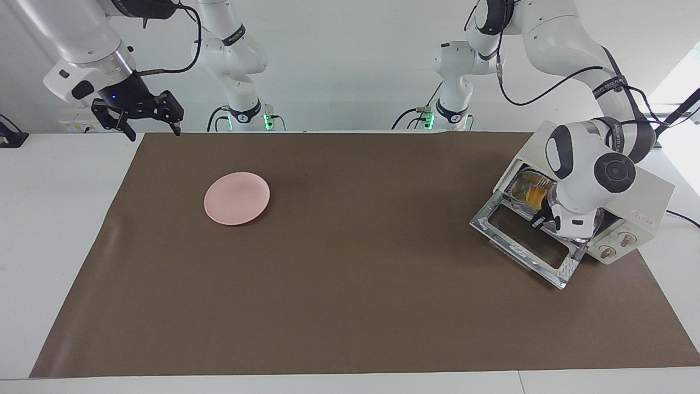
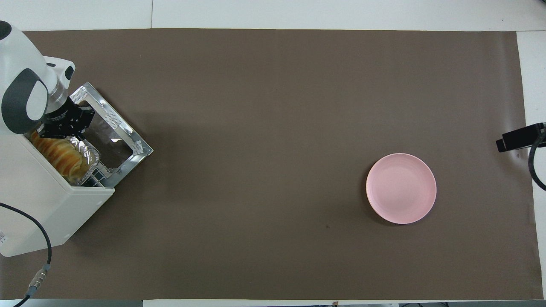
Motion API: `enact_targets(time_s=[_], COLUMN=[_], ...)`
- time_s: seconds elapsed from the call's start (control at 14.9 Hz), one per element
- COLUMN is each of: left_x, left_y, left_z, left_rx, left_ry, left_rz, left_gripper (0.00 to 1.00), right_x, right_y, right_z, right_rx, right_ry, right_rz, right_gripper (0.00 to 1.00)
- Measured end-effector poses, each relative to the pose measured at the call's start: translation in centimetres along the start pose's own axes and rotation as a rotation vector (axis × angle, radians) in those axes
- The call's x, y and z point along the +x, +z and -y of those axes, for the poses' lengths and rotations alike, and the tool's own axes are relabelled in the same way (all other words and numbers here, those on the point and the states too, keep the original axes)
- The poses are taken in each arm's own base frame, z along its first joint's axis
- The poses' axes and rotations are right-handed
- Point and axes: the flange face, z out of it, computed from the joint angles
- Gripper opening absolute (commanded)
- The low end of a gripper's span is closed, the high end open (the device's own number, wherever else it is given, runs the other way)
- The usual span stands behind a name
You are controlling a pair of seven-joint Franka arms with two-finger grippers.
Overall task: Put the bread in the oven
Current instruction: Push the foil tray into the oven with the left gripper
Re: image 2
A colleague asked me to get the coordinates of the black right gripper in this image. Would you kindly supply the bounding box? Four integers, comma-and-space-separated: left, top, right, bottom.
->
496, 122, 546, 153

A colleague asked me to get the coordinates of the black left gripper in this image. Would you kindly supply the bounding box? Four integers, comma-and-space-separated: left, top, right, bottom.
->
39, 99, 96, 140

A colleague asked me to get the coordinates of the striped yellow bread loaf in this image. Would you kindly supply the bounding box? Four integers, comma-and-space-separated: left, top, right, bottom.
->
32, 131, 84, 178

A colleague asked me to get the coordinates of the aluminium foil tray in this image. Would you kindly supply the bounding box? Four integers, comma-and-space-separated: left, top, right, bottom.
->
29, 130, 101, 186

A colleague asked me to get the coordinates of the white toaster oven body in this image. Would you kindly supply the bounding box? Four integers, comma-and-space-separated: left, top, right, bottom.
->
0, 132, 116, 258

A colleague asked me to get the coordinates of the pink round plate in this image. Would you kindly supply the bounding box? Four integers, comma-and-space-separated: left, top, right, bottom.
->
366, 153, 437, 225

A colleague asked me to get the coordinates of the brown paper table mat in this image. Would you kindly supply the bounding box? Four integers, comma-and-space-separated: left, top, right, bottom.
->
0, 28, 543, 301

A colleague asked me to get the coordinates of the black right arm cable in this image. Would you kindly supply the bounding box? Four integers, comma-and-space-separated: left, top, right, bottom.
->
528, 131, 546, 191

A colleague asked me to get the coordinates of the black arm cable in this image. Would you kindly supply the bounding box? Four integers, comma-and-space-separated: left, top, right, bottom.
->
0, 202, 53, 307
528, 131, 546, 191

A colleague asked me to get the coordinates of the glass oven door metal frame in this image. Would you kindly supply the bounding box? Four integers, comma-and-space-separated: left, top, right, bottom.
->
68, 82, 153, 189

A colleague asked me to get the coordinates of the metal wire oven rack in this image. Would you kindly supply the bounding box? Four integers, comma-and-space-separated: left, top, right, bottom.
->
79, 166, 108, 188

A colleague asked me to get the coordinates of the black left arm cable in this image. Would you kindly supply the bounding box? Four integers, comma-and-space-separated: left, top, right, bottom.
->
0, 202, 53, 307

